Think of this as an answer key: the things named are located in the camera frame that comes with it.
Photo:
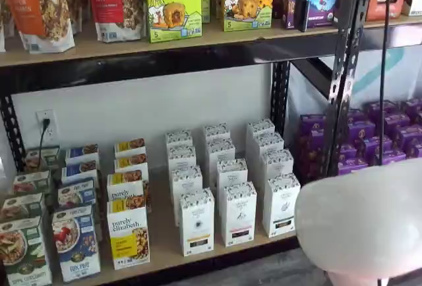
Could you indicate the white floral box green strip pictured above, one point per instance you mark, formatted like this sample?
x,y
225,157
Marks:
x,y
277,164
260,127
268,142
283,207

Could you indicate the white floral box yellow strip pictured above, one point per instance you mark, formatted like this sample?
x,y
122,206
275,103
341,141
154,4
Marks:
x,y
186,180
196,223
178,138
181,157

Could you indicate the yellow Purely Elizabeth box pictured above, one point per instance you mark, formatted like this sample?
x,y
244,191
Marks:
x,y
128,233
125,185
130,146
131,163

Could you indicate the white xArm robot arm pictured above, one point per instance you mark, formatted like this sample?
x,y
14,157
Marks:
x,y
362,217

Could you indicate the blue purple snack bar box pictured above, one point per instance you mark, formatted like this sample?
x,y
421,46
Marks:
x,y
323,6

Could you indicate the white granola bag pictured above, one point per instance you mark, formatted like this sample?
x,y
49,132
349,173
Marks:
x,y
2,25

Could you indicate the white wall outlet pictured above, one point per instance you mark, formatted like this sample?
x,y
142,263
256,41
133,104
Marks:
x,y
46,116

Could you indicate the orange Purely Elizabeth granola bag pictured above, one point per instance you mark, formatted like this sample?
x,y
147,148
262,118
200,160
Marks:
x,y
39,9

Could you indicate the green Nature's Path cereal box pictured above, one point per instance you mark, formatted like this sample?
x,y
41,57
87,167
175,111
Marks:
x,y
23,253
31,182
19,205
41,157

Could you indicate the white floral box pink strip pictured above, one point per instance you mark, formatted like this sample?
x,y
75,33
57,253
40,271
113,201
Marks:
x,y
239,217
231,172
216,132
221,151

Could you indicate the blue Nature's Path cereal box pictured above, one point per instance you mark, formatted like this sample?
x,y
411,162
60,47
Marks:
x,y
76,243
81,152
79,169
76,193

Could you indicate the particle board shelf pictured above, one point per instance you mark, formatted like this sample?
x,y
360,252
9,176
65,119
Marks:
x,y
132,48
161,233

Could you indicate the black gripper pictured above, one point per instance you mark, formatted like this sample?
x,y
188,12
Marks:
x,y
301,6

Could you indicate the red Purely Elizabeth granola bag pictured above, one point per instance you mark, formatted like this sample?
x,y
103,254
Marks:
x,y
115,6

